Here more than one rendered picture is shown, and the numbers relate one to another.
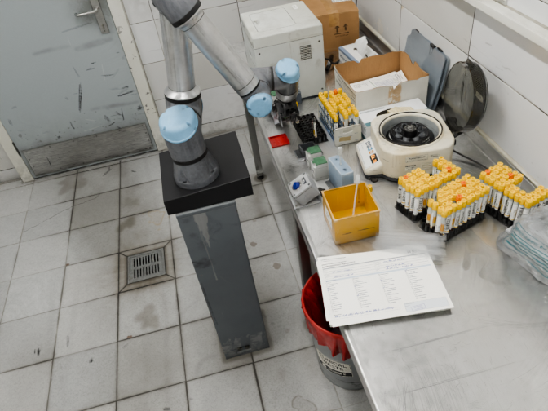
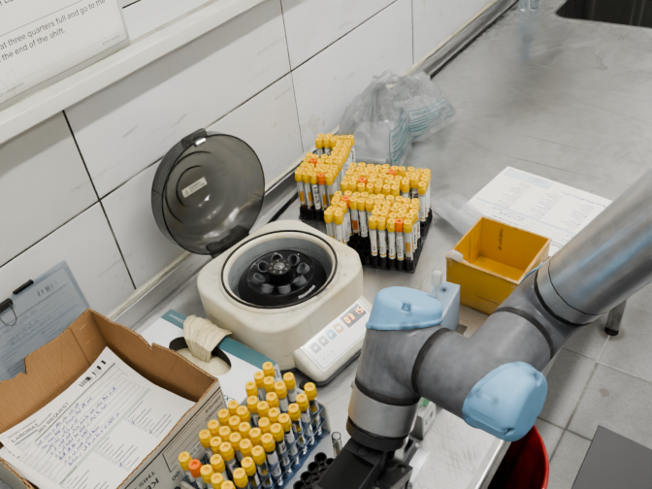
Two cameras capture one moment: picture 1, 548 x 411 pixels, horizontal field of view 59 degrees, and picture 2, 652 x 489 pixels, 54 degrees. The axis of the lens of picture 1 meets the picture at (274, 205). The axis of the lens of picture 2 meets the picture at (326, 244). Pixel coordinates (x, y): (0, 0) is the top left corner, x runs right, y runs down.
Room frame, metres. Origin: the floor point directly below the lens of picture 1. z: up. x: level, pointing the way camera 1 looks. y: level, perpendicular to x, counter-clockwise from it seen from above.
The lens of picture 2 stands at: (1.79, 0.19, 1.70)
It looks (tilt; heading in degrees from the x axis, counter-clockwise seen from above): 39 degrees down; 227
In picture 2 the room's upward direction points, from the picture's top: 8 degrees counter-clockwise
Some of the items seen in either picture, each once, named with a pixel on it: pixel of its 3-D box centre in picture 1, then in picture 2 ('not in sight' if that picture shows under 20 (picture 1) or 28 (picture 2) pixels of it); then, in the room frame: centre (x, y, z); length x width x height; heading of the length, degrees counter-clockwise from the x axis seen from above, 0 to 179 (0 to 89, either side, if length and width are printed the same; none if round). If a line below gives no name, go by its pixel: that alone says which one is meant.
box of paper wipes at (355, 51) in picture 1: (360, 52); not in sight; (2.00, -0.49, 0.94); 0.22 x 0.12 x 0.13; 11
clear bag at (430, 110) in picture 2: not in sight; (415, 98); (0.60, -0.69, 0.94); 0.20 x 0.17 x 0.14; 168
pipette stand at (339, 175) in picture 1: (341, 177); (437, 324); (1.19, -0.22, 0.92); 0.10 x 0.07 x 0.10; 13
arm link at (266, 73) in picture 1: (256, 81); (488, 374); (1.41, -0.01, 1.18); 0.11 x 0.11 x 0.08; 89
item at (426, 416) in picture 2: (314, 157); (414, 409); (1.34, -0.16, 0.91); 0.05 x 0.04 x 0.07; 97
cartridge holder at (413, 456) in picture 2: (307, 150); (392, 452); (1.41, -0.15, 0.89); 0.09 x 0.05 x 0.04; 99
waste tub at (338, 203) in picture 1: (350, 213); (497, 269); (1.02, -0.21, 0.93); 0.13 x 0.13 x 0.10; 5
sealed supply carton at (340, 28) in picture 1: (328, 20); not in sight; (2.35, -0.41, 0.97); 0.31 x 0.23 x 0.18; 0
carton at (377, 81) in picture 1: (379, 87); (103, 429); (1.66, -0.47, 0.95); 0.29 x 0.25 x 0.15; 97
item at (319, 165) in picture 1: (319, 168); not in sight; (1.27, -0.17, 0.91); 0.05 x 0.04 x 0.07; 97
